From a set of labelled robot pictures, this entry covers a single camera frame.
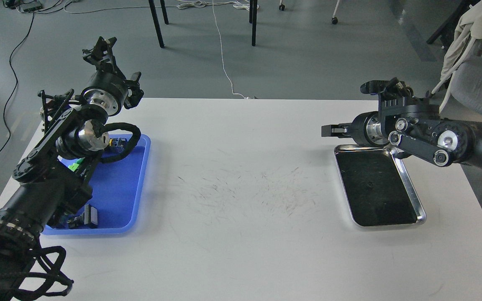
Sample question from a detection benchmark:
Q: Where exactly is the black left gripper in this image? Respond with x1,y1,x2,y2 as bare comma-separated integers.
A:
82,36,144,117

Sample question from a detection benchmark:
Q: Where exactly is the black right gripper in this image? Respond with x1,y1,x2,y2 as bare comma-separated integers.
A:
321,112,386,147

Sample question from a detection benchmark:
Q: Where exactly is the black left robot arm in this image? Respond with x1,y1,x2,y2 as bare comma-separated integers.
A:
0,37,144,301

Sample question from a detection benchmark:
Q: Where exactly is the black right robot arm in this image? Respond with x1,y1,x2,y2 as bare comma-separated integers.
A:
321,78,482,169

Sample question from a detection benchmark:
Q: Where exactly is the black table leg left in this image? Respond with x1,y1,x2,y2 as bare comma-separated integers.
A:
148,0,169,49

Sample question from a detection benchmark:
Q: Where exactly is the black table leg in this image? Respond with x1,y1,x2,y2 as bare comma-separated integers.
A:
148,0,169,49
249,0,259,46

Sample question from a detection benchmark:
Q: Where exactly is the shiny metal tray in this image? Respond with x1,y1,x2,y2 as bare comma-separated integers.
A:
333,145,426,227

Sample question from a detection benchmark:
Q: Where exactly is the blue plastic tray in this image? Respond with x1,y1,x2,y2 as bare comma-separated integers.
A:
42,135,151,235

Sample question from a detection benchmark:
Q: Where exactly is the black table leg right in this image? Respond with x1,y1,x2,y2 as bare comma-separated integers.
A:
249,0,259,46

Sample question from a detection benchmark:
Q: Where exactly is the beige cloth on chair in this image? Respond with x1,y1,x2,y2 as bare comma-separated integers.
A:
432,0,482,115

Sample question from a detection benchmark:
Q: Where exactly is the red push button switch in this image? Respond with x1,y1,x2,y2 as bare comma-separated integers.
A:
105,137,128,154

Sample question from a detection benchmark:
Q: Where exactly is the green push button switch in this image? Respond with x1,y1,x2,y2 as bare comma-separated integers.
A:
68,158,85,172

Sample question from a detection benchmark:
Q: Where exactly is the white floor cable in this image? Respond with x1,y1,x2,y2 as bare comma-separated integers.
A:
177,0,261,100

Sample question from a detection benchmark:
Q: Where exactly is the black floor cable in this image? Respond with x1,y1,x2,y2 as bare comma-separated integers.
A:
0,0,74,189

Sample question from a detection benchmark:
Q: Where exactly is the black switch block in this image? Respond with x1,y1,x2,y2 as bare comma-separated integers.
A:
67,204,99,229

